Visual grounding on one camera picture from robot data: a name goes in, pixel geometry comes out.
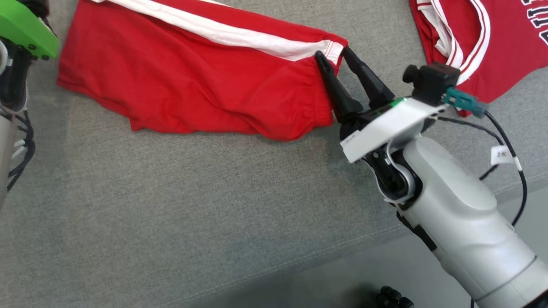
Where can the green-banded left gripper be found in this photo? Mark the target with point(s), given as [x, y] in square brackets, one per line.
[21, 25]

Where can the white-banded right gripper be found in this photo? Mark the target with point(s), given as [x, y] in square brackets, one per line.
[381, 128]

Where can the red jersey with white sleeves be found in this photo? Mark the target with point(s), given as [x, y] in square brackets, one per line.
[509, 47]

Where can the red shorts with white stripe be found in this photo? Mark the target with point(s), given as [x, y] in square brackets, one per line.
[180, 81]

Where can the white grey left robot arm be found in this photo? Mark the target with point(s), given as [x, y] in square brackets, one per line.
[10, 81]

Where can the black knobbly object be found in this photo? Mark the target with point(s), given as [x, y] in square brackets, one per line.
[391, 298]

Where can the grey fabric sofa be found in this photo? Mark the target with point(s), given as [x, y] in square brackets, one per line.
[171, 205]

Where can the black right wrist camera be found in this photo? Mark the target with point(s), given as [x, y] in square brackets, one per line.
[432, 83]

